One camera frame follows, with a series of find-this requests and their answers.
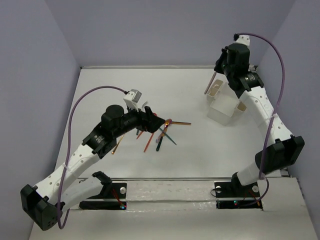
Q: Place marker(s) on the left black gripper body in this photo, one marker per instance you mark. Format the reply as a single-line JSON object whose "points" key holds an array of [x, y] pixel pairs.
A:
{"points": [[146, 120]]}

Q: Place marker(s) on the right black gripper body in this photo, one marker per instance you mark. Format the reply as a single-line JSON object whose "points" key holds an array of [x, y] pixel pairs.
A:
{"points": [[227, 68]]}

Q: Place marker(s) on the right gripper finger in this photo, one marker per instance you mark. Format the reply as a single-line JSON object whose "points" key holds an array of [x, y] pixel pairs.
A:
{"points": [[219, 64], [224, 51]]}

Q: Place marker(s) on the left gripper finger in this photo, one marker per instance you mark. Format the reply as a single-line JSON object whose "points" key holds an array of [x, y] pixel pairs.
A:
{"points": [[154, 123], [149, 115]]}

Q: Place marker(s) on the silver fork dark handle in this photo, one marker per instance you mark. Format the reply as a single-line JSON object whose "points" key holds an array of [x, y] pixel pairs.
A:
{"points": [[142, 107]]}

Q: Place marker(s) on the gold fork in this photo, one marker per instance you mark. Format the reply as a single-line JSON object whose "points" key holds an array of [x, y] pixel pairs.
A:
{"points": [[117, 145]]}

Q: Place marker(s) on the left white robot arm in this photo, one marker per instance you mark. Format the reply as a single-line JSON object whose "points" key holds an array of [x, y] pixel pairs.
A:
{"points": [[43, 202]]}

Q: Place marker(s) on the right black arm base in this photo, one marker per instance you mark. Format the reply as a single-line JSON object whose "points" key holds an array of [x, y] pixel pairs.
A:
{"points": [[246, 197]]}

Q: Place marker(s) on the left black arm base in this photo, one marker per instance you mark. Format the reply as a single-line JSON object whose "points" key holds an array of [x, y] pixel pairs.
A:
{"points": [[108, 199]]}

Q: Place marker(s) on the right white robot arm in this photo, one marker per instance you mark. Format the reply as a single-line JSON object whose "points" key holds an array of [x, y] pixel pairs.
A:
{"points": [[281, 148]]}

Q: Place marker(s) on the teal spoon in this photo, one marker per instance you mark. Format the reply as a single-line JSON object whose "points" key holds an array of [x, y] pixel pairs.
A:
{"points": [[165, 133]]}

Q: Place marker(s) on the iridescent spoon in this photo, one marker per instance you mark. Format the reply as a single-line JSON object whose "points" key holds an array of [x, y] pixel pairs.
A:
{"points": [[166, 125]]}

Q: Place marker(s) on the orange chopstick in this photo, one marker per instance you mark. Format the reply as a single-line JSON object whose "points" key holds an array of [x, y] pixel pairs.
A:
{"points": [[180, 123]]}

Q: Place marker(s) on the dark blue chopstick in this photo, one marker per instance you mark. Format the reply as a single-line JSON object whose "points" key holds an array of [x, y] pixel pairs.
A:
{"points": [[180, 122]]}

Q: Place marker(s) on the white utensil caddy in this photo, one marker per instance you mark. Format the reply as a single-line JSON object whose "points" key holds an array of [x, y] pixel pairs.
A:
{"points": [[223, 103]]}

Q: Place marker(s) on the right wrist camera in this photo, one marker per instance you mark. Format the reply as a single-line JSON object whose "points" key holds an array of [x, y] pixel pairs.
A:
{"points": [[242, 39]]}

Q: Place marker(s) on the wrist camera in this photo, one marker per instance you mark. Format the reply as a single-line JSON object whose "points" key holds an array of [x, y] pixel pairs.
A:
{"points": [[132, 98], [242, 39]]}

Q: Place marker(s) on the gold knife dark handle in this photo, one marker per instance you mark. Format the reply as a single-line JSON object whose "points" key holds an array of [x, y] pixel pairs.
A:
{"points": [[160, 142]]}

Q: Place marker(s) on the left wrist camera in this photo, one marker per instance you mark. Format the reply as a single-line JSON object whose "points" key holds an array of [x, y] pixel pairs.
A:
{"points": [[132, 98]]}

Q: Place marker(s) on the metal table rail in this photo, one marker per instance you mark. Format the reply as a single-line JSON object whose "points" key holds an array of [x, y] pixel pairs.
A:
{"points": [[124, 67]]}

